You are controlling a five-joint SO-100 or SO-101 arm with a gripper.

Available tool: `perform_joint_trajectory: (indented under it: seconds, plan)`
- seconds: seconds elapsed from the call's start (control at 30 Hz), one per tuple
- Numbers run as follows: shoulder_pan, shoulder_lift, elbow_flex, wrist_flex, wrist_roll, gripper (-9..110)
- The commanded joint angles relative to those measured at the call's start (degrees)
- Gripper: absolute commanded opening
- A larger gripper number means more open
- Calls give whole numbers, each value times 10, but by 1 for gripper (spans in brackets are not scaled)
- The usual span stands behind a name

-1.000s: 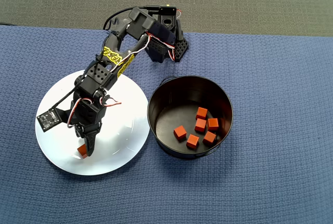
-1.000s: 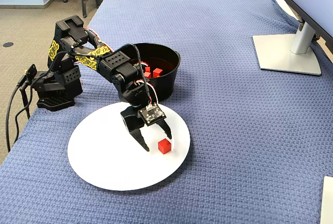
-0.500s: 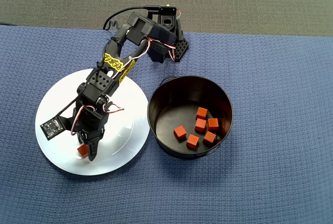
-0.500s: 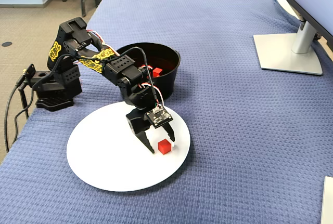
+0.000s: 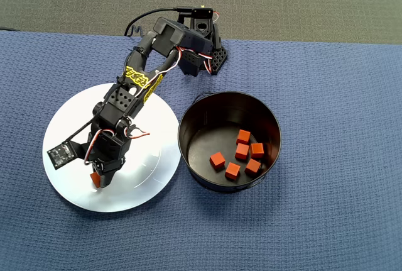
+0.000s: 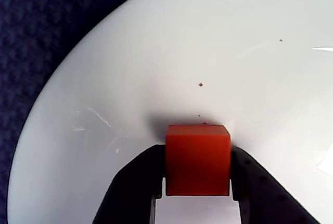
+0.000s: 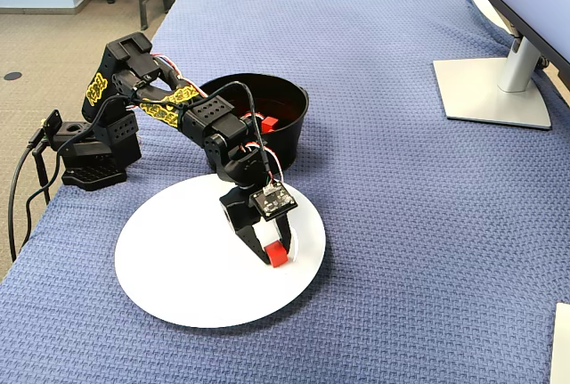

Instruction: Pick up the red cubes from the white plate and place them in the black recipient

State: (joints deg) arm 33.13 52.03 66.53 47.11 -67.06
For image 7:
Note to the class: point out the red cube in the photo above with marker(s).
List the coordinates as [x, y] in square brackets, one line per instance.
[277, 255]
[268, 125]

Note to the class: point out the monitor with silver stand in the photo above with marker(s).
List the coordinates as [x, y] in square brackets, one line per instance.
[485, 94]

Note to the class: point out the small camera circuit board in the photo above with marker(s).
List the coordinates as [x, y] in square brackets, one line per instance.
[274, 201]

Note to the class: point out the blue woven table cloth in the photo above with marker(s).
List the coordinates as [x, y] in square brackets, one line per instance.
[401, 223]

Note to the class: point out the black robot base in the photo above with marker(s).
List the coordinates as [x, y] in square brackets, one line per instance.
[95, 177]

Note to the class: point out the white round plate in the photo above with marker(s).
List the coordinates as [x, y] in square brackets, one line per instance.
[178, 268]

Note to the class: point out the black round floor outlet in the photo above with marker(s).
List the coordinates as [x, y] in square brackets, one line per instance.
[14, 76]

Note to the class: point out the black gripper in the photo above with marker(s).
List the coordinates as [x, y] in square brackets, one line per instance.
[234, 214]

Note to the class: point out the black metal bucket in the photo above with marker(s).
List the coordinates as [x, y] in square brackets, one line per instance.
[285, 143]

